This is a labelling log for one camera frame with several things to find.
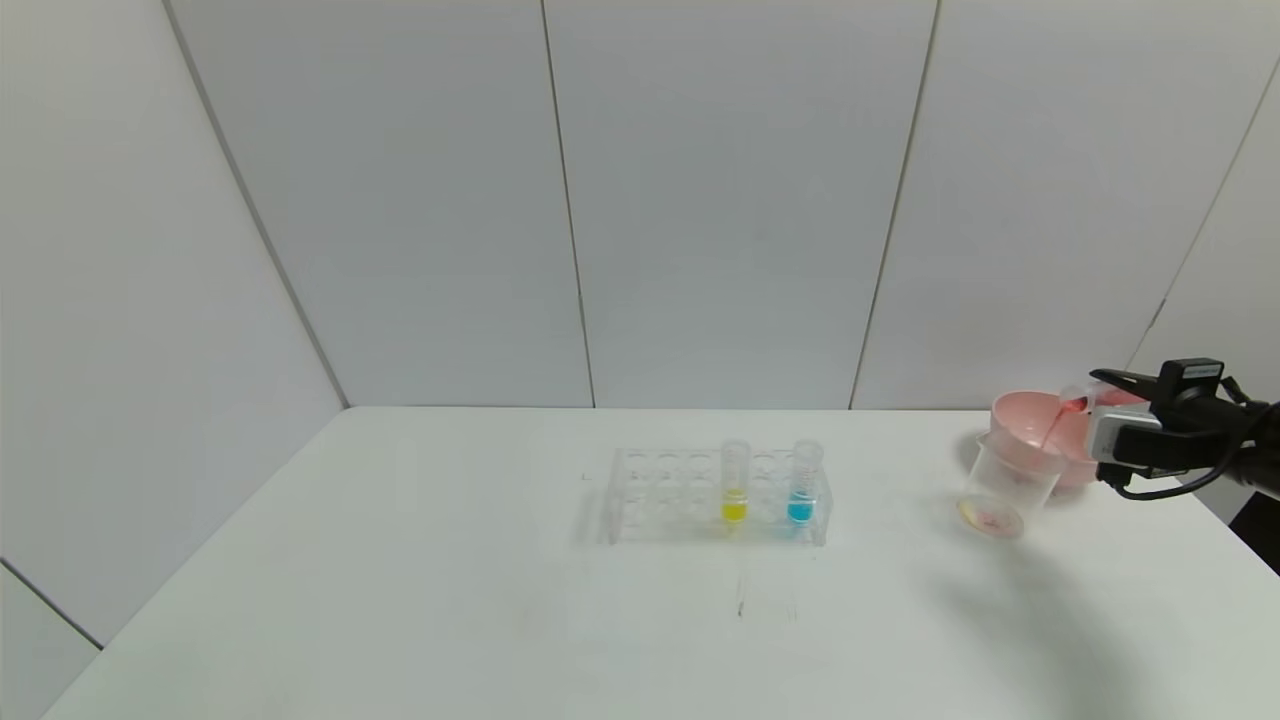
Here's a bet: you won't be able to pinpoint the pink bowl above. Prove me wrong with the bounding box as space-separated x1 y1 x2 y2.
988 390 1129 491

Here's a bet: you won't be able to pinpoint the test tube with yellow pigment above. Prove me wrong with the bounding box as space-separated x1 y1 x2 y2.
720 441 751 526

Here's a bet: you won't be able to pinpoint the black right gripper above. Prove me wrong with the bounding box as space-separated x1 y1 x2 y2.
1088 357 1251 433

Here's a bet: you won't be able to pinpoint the clear plastic beaker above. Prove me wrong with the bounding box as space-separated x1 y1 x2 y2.
955 430 1063 541

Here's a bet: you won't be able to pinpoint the test tube with blue pigment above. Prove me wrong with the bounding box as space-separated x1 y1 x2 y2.
787 441 824 526

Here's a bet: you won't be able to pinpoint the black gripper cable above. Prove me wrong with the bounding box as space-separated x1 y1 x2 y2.
1098 455 1246 502

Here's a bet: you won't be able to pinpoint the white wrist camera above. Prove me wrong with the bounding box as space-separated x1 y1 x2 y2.
1090 405 1163 467

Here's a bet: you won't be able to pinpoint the clear plastic test tube rack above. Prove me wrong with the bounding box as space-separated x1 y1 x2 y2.
605 447 831 547

